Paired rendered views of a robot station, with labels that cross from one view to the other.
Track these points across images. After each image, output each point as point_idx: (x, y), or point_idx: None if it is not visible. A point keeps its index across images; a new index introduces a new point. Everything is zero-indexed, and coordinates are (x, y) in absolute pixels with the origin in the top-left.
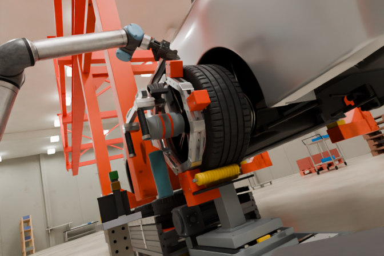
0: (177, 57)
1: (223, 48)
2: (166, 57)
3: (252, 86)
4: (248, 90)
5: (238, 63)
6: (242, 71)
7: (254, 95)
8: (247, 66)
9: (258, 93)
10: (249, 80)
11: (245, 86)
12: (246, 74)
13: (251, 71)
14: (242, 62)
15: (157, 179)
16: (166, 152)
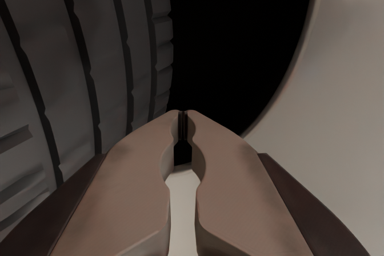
0: (184, 139)
1: (279, 79)
2: None
3: (201, 0)
4: None
5: None
6: None
7: None
8: (256, 14)
9: (179, 14)
10: None
11: None
12: None
13: (235, 18)
14: None
15: None
16: None
